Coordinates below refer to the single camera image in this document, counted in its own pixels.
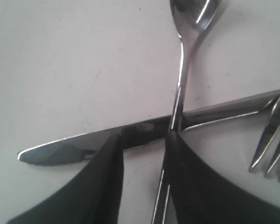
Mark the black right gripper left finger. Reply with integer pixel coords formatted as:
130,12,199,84
9,134,124,224

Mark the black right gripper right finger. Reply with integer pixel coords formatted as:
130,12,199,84
164,132,280,224

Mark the stainless steel spoon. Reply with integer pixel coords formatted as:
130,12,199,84
150,0,222,224

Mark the stainless steel knife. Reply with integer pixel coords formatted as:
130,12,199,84
17,89,280,166

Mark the stainless steel fork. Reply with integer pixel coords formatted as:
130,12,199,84
248,92,280,182

